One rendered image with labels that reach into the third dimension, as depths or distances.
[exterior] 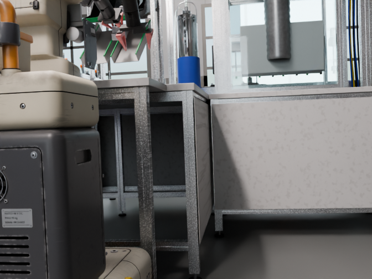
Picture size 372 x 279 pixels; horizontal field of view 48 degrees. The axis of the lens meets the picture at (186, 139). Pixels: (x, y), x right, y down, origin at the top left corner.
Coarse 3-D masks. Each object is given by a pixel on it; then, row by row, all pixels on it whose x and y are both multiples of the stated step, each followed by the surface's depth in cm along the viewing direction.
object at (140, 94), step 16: (112, 96) 155; (128, 96) 154; (144, 96) 152; (144, 112) 153; (144, 128) 153; (144, 144) 153; (144, 160) 153; (144, 176) 154; (144, 192) 155; (144, 208) 155; (144, 224) 155; (144, 240) 155
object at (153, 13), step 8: (152, 0) 208; (160, 0) 224; (88, 8) 212; (152, 8) 208; (160, 8) 224; (152, 16) 208; (160, 16) 225; (152, 24) 208; (160, 24) 225; (160, 32) 225; (152, 40) 209; (160, 40) 226; (152, 48) 209; (160, 48) 226; (152, 56) 209; (160, 56) 226; (104, 64) 230; (160, 64) 226; (104, 72) 230; (160, 72) 226; (160, 80) 226
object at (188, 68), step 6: (180, 60) 278; (186, 60) 276; (192, 60) 276; (198, 60) 280; (180, 66) 278; (186, 66) 276; (192, 66) 276; (198, 66) 280; (180, 72) 278; (186, 72) 276; (192, 72) 277; (198, 72) 279; (180, 78) 279; (186, 78) 277; (192, 78) 277; (198, 78) 279; (198, 84) 279
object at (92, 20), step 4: (108, 0) 223; (112, 0) 222; (116, 0) 209; (120, 0) 213; (112, 4) 223; (116, 4) 209; (120, 4) 213; (92, 8) 212; (96, 8) 215; (92, 12) 212; (96, 12) 215; (88, 16) 207; (92, 16) 211; (96, 16) 215; (92, 20) 201; (96, 20) 200
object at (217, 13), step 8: (216, 0) 306; (216, 8) 306; (216, 16) 306; (216, 24) 307; (216, 32) 307; (216, 40) 308; (224, 40) 306; (216, 48) 308; (224, 48) 307; (216, 56) 308; (224, 56) 307; (216, 64) 309; (224, 64) 307; (216, 72) 308; (224, 72) 307; (216, 80) 308; (224, 80) 308; (216, 88) 309; (224, 88) 308
